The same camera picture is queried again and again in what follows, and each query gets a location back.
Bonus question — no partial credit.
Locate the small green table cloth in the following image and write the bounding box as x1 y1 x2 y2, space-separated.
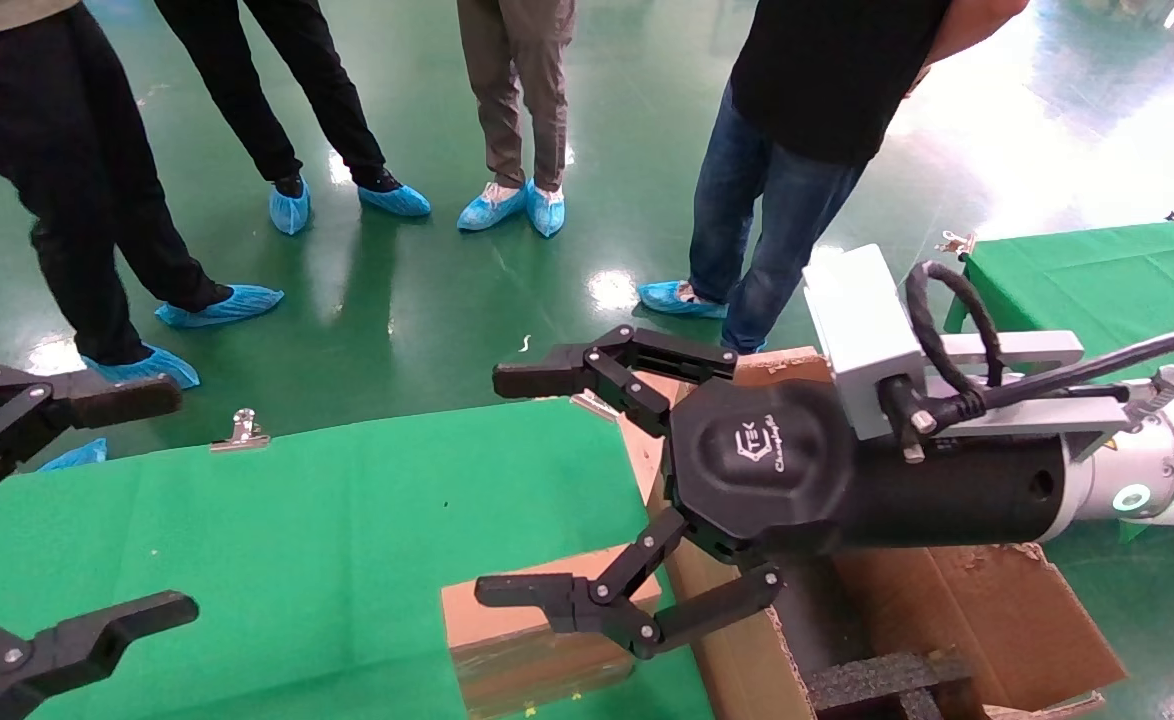
944 215 1174 383

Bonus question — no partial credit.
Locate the person in tan shirt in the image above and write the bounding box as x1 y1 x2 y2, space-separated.
0 0 238 367

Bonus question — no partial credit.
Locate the person in slim black trousers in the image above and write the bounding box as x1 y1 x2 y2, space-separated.
154 0 394 197

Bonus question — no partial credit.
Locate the black foam insert block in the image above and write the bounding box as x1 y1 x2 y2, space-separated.
807 648 978 720

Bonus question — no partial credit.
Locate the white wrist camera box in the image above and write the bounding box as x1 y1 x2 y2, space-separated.
803 243 930 442

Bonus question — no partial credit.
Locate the grey metal camera bracket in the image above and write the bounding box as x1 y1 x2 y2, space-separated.
922 330 1174 463

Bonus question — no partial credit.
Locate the large green table cloth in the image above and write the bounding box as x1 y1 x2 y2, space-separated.
0 398 714 720

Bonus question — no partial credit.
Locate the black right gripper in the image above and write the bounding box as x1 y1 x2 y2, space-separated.
475 325 1070 660

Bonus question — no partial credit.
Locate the person in khaki trousers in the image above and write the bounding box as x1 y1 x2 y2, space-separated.
455 0 578 194

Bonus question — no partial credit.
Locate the large open cardboard carton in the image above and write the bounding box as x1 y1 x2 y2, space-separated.
647 347 1129 720

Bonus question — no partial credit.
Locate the small brown cardboard box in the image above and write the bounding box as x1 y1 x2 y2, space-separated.
440 548 664 720

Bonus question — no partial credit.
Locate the person in blue jeans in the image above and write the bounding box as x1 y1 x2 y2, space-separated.
687 0 1033 354

